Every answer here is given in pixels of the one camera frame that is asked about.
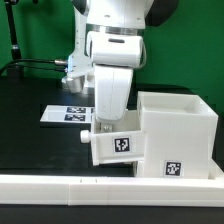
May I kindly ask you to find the lower black cable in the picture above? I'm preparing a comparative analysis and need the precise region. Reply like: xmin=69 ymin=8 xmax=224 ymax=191
xmin=6 ymin=64 xmax=69 ymax=74

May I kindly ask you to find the white drawer cabinet box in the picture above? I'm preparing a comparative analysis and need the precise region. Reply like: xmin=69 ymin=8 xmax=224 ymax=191
xmin=137 ymin=92 xmax=218 ymax=179

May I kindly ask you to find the upper black cable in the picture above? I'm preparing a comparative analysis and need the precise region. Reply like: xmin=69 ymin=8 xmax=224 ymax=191
xmin=0 ymin=58 xmax=70 ymax=76

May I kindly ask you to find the white drawer tray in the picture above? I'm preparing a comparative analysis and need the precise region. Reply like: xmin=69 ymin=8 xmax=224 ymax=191
xmin=80 ymin=110 xmax=146 ymax=166

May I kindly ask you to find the black cable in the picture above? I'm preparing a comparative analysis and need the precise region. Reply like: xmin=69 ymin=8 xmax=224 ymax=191
xmin=6 ymin=64 xmax=69 ymax=74
xmin=0 ymin=58 xmax=70 ymax=76

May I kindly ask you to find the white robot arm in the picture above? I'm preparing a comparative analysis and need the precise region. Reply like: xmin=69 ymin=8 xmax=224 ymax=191
xmin=62 ymin=0 xmax=179 ymax=132

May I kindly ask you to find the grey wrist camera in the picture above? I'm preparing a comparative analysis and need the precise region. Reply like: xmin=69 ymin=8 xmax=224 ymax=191
xmin=66 ymin=75 xmax=94 ymax=94

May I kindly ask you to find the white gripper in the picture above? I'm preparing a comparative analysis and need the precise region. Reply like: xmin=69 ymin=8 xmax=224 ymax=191
xmin=94 ymin=65 xmax=133 ymax=132

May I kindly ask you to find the black camera stand pole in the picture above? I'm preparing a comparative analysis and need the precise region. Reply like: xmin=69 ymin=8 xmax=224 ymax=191
xmin=4 ymin=0 xmax=24 ymax=79

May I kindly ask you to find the white L-shaped fence wall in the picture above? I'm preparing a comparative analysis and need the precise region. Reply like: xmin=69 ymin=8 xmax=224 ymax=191
xmin=0 ymin=165 xmax=224 ymax=207

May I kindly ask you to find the white marker tag sheet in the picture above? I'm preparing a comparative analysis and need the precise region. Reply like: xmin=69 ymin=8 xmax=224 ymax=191
xmin=40 ymin=105 xmax=94 ymax=124

